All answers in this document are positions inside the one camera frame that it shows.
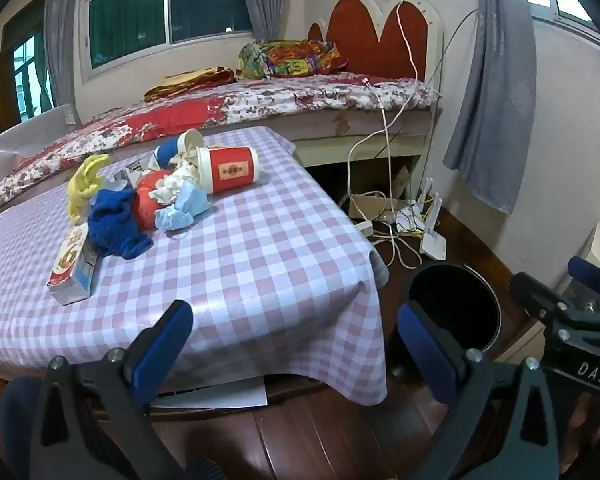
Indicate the white power strip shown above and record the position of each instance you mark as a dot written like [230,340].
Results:
[365,226]

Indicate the white router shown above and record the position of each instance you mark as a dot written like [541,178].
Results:
[434,240]

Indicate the large white-framed window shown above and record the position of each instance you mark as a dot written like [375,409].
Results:
[130,10]

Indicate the bed with floral cover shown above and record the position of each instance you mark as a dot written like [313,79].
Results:
[180,110]

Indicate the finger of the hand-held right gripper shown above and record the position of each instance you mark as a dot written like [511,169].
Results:
[535,295]
[590,272]

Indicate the person's right hand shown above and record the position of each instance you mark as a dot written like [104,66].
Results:
[587,425]

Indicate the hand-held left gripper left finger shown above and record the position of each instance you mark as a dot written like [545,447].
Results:
[165,345]

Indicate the light blue face mask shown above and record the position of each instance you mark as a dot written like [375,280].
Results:
[190,205]

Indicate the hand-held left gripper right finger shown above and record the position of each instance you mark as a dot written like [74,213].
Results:
[425,355]

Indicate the cream bed base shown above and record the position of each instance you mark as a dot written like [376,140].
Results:
[380,135]

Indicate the cream cabinet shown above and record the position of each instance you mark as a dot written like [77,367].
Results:
[520,340]

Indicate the red paper cup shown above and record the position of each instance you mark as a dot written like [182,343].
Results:
[230,170]

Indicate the brown cardboard box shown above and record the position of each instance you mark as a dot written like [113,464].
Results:
[370,205]

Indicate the pink white checked tablecloth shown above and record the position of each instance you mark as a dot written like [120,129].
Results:
[255,260]

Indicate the blue cup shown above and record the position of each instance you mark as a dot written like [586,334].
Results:
[166,154]

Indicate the red gold folded blanket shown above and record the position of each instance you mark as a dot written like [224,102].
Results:
[190,82]

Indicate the red white carton box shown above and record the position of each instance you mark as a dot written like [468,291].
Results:
[70,260]

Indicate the red bag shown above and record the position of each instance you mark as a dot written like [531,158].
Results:
[145,202]

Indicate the colourful printed pillow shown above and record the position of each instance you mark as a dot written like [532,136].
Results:
[290,60]

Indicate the black round bin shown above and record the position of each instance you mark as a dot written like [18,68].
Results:
[455,290]

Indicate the small dark-framed window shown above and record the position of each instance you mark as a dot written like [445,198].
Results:
[25,75]

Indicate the red cream headboard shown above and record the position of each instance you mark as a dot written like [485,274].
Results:
[360,35]

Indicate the dark blue fabric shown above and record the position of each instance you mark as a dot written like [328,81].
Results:
[20,420]

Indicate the white paper sheet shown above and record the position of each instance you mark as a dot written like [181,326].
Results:
[215,395]

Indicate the yellow rubber glove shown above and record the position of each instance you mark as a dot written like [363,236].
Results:
[82,185]

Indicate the blue cloth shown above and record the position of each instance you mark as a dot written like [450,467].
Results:
[112,220]

